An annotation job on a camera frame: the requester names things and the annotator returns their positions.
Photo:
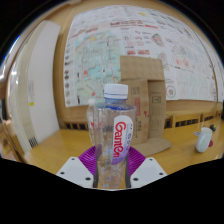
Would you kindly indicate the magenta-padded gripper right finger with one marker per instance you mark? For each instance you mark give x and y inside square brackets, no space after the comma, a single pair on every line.
[148,171]

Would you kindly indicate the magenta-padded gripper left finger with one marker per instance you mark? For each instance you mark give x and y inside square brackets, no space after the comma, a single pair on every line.
[75,171]

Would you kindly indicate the clear plastic water bottle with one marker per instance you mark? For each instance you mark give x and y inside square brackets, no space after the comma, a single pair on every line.
[113,133]

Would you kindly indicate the white ceramic mug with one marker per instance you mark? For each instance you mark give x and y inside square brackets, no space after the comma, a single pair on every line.
[204,140]

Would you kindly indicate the brown cardboard box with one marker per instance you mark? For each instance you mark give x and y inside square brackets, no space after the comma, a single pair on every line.
[140,70]

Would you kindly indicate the printed paper wall posters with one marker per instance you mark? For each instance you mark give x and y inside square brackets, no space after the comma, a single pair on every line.
[100,50]

